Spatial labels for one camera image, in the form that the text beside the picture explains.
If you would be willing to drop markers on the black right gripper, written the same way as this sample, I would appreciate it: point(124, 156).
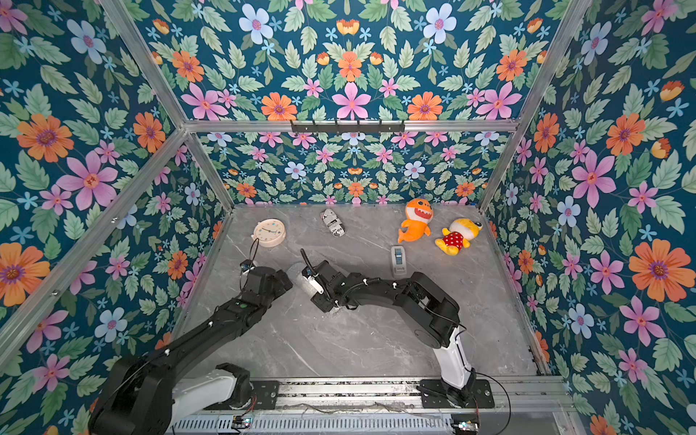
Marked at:
point(322, 277)

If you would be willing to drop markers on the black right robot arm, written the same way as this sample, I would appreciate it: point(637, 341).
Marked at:
point(431, 313)

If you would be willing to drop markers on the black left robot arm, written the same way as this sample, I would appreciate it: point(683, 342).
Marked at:
point(138, 397)

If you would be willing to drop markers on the white tape dispenser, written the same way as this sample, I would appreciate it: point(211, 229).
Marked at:
point(399, 267)

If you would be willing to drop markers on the pink round alarm clock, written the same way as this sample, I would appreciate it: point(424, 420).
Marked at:
point(269, 233)

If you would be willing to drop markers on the orange shark plush toy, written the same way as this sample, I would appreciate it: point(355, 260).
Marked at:
point(419, 215)

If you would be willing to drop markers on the yellow plush toy red shorts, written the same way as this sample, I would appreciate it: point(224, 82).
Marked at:
point(458, 236)

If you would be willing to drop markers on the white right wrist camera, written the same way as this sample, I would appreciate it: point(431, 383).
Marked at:
point(312, 286)

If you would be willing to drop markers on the black hook rail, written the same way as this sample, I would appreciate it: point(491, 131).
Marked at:
point(340, 127)

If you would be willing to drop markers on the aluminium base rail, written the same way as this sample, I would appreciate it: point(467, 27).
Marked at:
point(501, 404)

